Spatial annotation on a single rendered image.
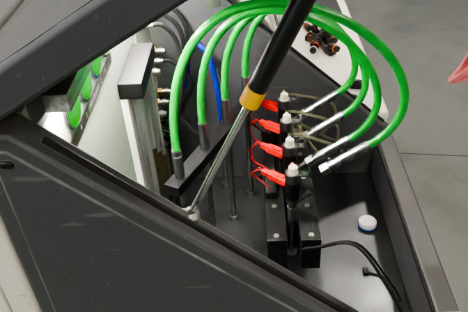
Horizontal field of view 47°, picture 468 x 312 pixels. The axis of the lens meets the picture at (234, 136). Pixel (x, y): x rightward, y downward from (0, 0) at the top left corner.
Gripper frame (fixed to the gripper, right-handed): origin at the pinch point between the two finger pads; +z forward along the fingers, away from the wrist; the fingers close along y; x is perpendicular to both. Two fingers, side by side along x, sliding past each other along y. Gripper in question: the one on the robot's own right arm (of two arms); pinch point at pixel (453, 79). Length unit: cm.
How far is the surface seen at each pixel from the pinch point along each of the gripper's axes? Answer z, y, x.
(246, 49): 26.2, 28.6, -2.1
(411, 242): 20.9, -15.8, 16.5
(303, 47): 41, 9, -51
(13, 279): 31, 38, 61
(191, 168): 38.2, 23.4, 21.3
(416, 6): 80, -92, -319
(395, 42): 89, -83, -256
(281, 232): 35.2, 3.3, 22.0
